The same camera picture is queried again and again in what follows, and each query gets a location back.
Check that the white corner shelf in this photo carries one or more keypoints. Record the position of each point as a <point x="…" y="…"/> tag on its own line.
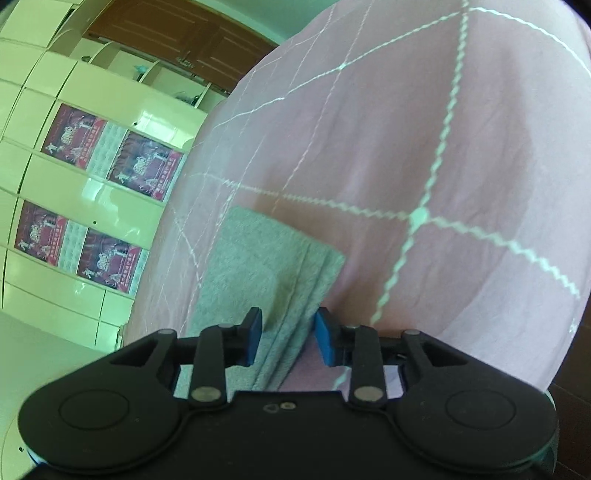
<point x="152" y="69"/>

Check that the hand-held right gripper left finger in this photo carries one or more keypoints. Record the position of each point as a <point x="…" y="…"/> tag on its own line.
<point x="253" y="334"/>

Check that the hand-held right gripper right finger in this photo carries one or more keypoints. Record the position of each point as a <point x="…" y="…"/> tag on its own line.
<point x="325" y="339"/>

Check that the teal bottle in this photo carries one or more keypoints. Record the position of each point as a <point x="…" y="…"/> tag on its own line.
<point x="140" y="69"/>

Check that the bed with pink checked sheet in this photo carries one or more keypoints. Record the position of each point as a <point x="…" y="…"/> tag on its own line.
<point x="461" y="138"/>

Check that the red wall poster with calendar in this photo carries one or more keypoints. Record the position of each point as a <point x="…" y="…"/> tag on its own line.
<point x="39" y="230"/>
<point x="108" y="263"/>
<point x="69" y="138"/>
<point x="143" y="173"/>

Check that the grey pants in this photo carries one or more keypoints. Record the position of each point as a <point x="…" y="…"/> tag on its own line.
<point x="258" y="263"/>

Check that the white glossy wardrobe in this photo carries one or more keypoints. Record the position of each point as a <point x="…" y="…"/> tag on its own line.
<point x="115" y="106"/>

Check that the brown wooden door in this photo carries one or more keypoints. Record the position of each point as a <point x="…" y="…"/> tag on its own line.
<point x="184" y="32"/>

